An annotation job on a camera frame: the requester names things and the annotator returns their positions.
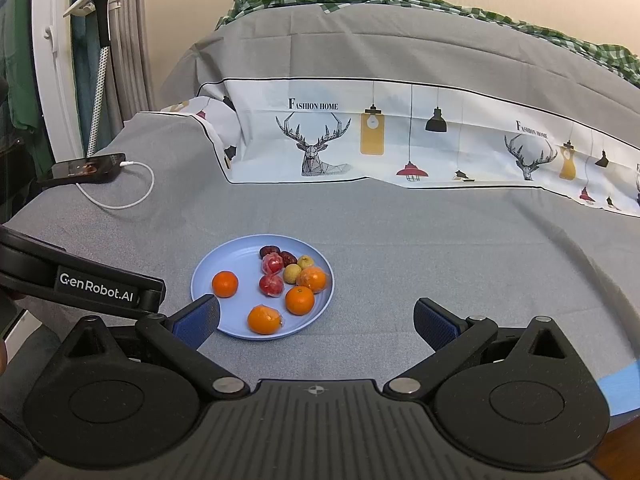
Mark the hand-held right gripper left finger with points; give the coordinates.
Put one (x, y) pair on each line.
(197, 322)

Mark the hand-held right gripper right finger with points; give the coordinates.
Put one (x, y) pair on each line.
(435, 327)

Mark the bare mandarin orange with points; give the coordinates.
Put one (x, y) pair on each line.
(300, 301)
(225, 284)

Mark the plastic-wrapped orange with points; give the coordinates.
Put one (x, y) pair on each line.
(313, 279)
(265, 320)

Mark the blue plastic plate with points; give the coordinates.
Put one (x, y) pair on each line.
(240, 255)

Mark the plastic-wrapped red fruit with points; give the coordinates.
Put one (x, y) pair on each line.
(272, 263)
(271, 285)

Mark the dark red jujube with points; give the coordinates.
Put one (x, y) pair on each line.
(268, 251)
(288, 258)

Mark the small green fruit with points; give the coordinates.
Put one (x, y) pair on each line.
(292, 273)
(305, 261)

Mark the black smartphone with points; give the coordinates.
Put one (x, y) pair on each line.
(80, 167)

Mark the light blue cloth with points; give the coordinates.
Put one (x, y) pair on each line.
(622, 390)

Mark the teal hanging cloth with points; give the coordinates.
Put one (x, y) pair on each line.
(82, 85)

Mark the green hanging clothing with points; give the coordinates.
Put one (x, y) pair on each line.
(20, 85)

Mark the grey curtain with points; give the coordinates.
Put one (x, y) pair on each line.
(130, 60)

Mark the grey quilt with deer print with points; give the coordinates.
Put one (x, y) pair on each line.
(400, 45)

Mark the white round frame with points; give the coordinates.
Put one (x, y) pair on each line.
(55, 85)

